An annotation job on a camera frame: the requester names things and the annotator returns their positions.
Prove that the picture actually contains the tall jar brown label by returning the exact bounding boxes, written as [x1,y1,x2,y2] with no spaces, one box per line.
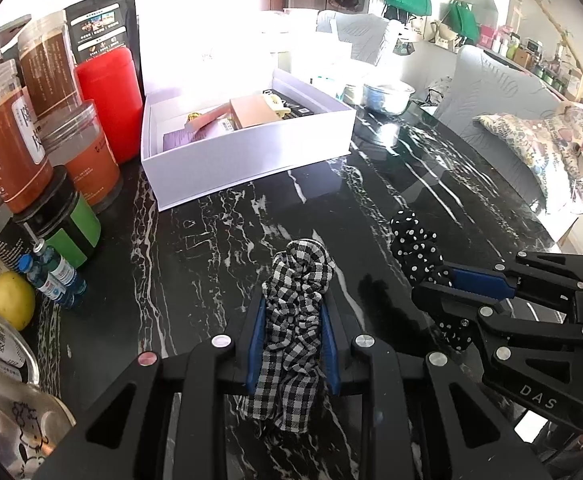
[18,10,81,124]

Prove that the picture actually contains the black Puco pack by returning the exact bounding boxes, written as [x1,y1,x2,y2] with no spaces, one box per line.
[263,89,314,120]

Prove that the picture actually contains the black snack bag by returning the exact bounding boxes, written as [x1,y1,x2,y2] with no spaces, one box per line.
[64,0,139,64]

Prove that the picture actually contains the far grey chair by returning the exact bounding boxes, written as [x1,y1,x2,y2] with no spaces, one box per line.
[316,10,404,65]

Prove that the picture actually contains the yellow lemon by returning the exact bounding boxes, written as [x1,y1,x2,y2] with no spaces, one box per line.
[0,271,35,332]

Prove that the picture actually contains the cream hair claw clip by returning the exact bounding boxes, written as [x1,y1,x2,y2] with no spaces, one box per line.
[263,92,291,119]

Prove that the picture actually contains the clear jar orange contents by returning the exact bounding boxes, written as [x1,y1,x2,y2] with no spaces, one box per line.
[41,100,122,214]

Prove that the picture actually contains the black white gingham scrunchie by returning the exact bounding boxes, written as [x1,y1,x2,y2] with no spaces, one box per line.
[235,238,335,434]

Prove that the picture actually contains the tan box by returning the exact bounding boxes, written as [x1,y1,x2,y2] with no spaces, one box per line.
[229,94,280,129]

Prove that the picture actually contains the jar with dark red contents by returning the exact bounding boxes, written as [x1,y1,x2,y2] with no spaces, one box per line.
[0,60,52,214]

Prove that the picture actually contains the metal bowl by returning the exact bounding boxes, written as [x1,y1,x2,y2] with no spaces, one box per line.
[363,81,415,115]

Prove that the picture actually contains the black polka dot scrunchie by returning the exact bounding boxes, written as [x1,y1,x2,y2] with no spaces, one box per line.
[390,208,471,352]

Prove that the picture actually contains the white open gift box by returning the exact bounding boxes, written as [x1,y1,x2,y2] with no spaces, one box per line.
[140,70,357,211]

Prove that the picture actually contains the red canister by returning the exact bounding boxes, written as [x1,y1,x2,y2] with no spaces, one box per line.
[75,46,144,164]

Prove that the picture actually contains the green label black jar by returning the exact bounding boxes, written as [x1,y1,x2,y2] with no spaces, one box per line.
[14,166,101,269]

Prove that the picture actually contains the small blue bottle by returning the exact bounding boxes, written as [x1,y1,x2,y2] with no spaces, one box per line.
[33,238,86,295]
[18,254,76,308]

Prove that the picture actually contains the floral cushion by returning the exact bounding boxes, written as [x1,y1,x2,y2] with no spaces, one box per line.
[475,102,583,214]

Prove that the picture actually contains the grey leaf pattern chair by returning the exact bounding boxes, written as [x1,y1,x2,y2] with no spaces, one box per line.
[433,46,561,204]

